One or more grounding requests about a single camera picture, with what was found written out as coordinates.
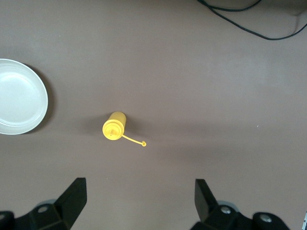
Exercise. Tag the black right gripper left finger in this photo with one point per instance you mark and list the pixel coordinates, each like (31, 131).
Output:
(60, 215)

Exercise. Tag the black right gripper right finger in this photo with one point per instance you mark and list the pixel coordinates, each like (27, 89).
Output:
(216, 218)

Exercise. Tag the yellow squeeze bottle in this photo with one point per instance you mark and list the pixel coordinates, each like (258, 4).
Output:
(114, 127)

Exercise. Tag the beige round plate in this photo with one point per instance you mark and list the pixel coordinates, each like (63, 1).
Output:
(19, 95)

